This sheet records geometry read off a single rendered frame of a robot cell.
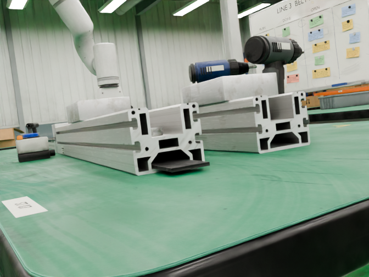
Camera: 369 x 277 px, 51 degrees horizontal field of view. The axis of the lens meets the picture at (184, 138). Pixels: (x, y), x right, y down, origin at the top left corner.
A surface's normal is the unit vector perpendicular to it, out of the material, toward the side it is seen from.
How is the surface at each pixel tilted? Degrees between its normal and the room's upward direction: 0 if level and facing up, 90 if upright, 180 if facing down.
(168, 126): 90
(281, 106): 90
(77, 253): 0
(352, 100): 90
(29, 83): 90
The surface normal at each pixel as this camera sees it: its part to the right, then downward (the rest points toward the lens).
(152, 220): -0.12, -0.99
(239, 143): -0.90, 0.13
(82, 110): 0.42, 0.00
